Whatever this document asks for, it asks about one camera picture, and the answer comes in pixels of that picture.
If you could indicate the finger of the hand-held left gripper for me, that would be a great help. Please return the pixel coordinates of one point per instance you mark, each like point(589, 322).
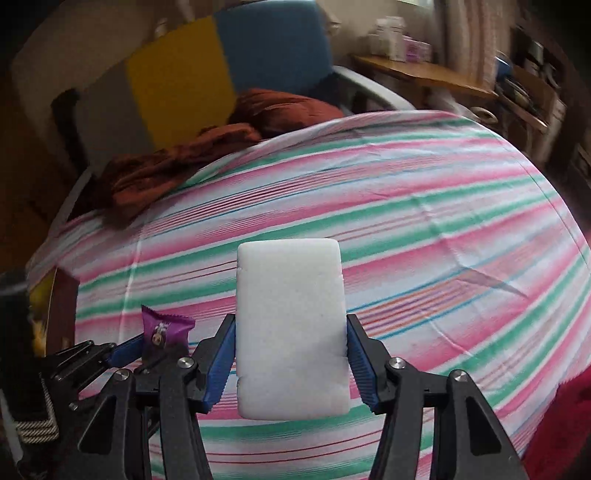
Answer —
point(161, 364)
point(124, 351)

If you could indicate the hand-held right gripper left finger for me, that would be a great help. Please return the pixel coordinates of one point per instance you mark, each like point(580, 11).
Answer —
point(221, 364)

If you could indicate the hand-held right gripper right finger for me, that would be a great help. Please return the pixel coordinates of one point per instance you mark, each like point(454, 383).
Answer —
point(360, 364)

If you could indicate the purple snack packet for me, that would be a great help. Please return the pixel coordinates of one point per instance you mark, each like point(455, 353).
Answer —
point(161, 330)

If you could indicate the gold square tin box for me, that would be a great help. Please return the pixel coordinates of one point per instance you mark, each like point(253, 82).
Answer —
point(62, 314)

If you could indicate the white foam block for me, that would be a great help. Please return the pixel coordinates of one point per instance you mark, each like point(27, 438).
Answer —
point(291, 323)

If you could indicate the pink green striped tablecloth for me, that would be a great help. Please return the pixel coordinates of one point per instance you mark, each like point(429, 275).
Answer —
point(415, 207)

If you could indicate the brown crumpled cloth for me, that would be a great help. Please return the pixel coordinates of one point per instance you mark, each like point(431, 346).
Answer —
point(184, 161)

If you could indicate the red fuzzy cloth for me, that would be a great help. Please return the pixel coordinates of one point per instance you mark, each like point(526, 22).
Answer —
point(563, 429)

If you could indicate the grey yellow blue chair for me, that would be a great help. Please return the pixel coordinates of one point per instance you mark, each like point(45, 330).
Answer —
point(175, 83)

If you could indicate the wooden side desk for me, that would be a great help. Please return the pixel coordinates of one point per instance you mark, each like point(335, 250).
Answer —
point(415, 69)

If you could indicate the purple pink box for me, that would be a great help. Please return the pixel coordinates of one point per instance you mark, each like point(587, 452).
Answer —
point(416, 49)

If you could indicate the cluttered wooden shelf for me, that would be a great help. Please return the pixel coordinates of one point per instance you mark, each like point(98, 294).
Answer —
point(540, 92)

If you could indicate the white box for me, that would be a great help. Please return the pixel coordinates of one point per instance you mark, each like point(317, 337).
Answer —
point(388, 37)

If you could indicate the beige curtain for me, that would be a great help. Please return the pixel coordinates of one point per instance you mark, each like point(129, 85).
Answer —
point(471, 41)

